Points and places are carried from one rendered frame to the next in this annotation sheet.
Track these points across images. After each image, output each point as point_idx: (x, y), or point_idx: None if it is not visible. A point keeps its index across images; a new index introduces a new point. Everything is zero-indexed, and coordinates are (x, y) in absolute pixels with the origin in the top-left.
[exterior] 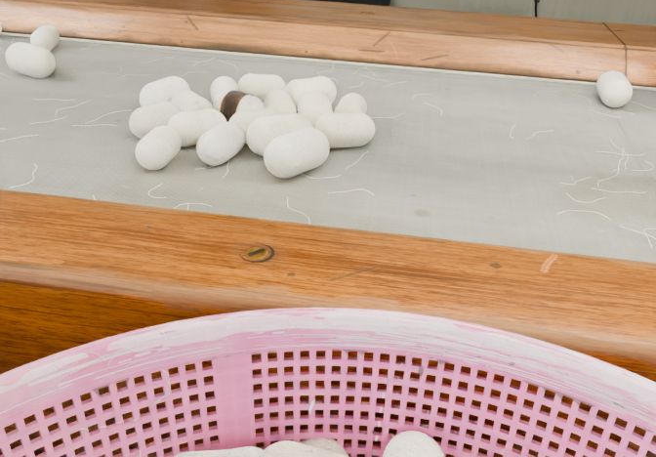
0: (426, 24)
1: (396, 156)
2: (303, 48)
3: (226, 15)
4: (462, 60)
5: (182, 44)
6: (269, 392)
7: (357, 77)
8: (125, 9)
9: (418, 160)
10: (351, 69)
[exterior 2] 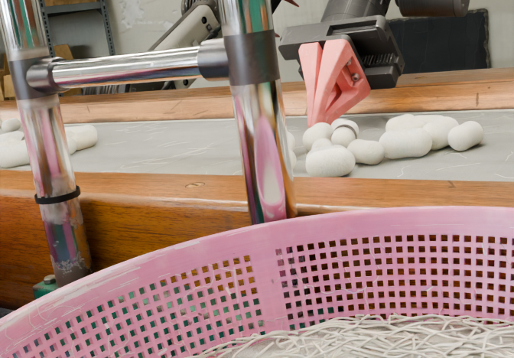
0: (210, 93)
1: (77, 157)
2: (135, 116)
3: (106, 102)
4: (215, 112)
5: (79, 122)
6: None
7: (143, 128)
8: (62, 105)
9: (83, 158)
10: (149, 125)
